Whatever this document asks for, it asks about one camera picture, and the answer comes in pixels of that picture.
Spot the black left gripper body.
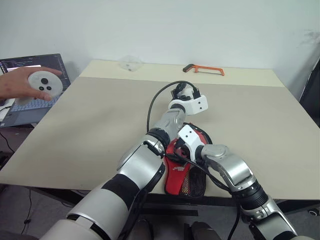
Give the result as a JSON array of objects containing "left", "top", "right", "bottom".
[{"left": 171, "top": 82, "right": 201, "bottom": 101}]

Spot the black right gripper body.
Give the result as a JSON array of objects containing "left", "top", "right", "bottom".
[{"left": 172, "top": 139, "right": 191, "bottom": 159}]

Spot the red and black mesh bag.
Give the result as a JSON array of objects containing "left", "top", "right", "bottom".
[{"left": 163, "top": 121, "right": 214, "bottom": 199}]

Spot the white round controller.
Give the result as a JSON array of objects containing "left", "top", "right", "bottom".
[{"left": 14, "top": 70, "right": 64, "bottom": 106}]

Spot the person's bare hand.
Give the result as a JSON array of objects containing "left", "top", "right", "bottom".
[{"left": 0, "top": 66, "right": 63, "bottom": 102}]

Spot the orange hacksaw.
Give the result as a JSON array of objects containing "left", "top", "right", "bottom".
[{"left": 182, "top": 63, "right": 226, "bottom": 77}]

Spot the clear plastic piece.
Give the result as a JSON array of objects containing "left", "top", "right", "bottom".
[{"left": 119, "top": 55, "right": 145, "bottom": 73}]

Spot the dark rounded shape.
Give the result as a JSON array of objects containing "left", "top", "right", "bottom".
[{"left": 190, "top": 220, "right": 221, "bottom": 240}]

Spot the black flat panel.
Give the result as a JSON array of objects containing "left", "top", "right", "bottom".
[{"left": 298, "top": 56, "right": 320, "bottom": 121}]

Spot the open dark laptop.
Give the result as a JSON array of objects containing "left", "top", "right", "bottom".
[{"left": 0, "top": 52, "right": 72, "bottom": 129}]

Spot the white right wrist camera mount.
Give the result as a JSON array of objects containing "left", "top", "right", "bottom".
[{"left": 177, "top": 124, "right": 209, "bottom": 161}]

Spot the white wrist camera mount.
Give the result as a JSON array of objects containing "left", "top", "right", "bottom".
[
  {"left": 167, "top": 92, "right": 209, "bottom": 116},
  {"left": 177, "top": 124, "right": 209, "bottom": 161}
]

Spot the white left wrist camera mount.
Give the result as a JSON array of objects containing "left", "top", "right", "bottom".
[{"left": 167, "top": 92, "right": 209, "bottom": 116}]

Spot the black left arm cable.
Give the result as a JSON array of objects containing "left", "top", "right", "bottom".
[{"left": 145, "top": 80, "right": 201, "bottom": 136}]

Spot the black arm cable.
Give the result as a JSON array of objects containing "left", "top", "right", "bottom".
[
  {"left": 145, "top": 80, "right": 201, "bottom": 136},
  {"left": 164, "top": 153, "right": 242, "bottom": 240}
]

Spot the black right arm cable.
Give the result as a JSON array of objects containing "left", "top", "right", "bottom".
[{"left": 164, "top": 153, "right": 242, "bottom": 240}]

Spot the black floor cable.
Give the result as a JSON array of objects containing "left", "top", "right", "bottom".
[{"left": 0, "top": 129, "right": 16, "bottom": 154}]

